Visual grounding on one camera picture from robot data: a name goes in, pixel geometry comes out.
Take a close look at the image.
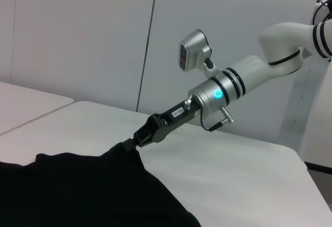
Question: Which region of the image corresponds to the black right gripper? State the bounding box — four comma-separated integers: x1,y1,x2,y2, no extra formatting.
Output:
123,99,201,152

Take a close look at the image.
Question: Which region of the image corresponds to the black t-shirt with white print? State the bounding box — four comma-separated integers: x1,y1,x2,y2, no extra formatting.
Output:
0,142,202,227

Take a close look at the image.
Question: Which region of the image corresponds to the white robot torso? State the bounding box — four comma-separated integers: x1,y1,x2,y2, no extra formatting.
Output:
295,0,332,173

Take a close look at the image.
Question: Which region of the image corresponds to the right gripper cable with plugs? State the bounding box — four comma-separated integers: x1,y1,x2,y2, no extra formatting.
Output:
183,95,236,132

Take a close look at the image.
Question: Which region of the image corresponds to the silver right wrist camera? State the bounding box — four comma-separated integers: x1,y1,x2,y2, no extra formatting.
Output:
178,29,221,78

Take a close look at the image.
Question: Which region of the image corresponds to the black torso cable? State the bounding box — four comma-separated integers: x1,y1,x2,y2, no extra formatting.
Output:
312,0,332,25

